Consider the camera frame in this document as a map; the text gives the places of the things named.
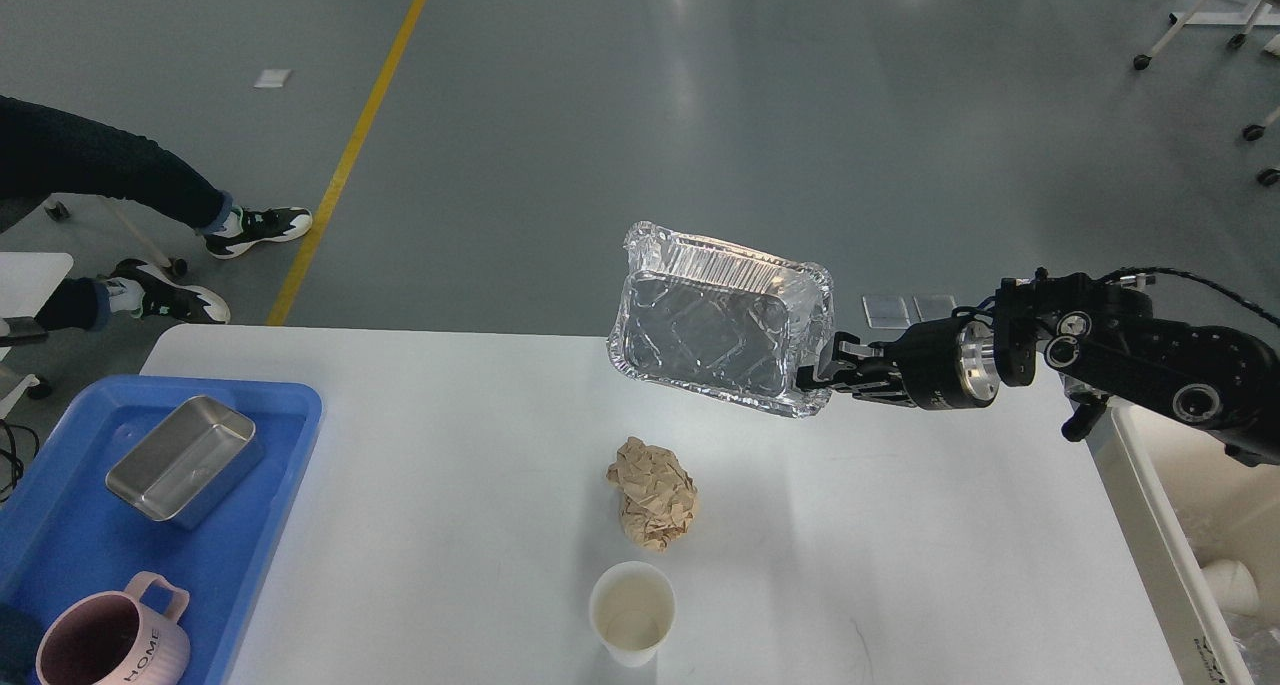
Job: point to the left clear floor plate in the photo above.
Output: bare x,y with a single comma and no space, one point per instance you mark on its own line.
886,312

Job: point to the brown paper ball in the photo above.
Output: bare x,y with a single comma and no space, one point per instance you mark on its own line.
659,501

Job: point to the person in black sweater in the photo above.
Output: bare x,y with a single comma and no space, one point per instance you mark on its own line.
47,151

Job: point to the pink ribbed mug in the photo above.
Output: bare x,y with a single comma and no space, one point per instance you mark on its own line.
128,636

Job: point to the white side table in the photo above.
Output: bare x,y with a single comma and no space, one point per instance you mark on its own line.
27,280

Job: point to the white bin at right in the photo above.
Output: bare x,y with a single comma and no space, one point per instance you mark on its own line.
1181,503

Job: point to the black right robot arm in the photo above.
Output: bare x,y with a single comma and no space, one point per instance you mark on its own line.
1100,334

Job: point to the clear floor plate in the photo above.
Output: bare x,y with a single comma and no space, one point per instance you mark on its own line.
886,312
930,307

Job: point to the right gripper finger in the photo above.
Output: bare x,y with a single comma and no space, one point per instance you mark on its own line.
845,361
875,391

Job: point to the aluminium foil tray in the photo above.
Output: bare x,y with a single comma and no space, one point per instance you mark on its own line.
712,318

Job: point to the white paper cup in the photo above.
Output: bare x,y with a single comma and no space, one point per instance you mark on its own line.
632,608

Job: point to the white cup inside bin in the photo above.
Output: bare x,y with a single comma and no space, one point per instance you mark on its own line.
1232,587

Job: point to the white rolling cart frame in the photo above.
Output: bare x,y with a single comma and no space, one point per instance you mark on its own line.
1253,13

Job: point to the right clear floor plate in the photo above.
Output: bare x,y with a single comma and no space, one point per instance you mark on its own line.
930,307

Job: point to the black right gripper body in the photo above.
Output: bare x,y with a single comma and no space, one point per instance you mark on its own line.
947,364

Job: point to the square stainless steel tray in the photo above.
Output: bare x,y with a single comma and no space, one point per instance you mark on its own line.
181,470

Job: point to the blue plastic tray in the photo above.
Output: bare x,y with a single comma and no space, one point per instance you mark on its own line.
65,536

